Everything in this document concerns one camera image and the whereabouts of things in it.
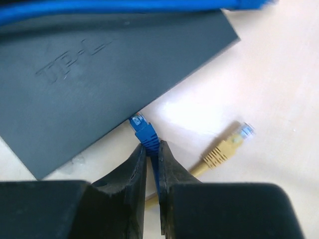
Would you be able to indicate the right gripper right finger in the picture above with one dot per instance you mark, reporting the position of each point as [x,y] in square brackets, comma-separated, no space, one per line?
[191,209]

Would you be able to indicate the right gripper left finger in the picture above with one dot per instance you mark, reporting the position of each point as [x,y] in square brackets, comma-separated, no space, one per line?
[110,208]

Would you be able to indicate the near black network switch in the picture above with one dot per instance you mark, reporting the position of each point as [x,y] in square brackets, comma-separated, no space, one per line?
[67,80]

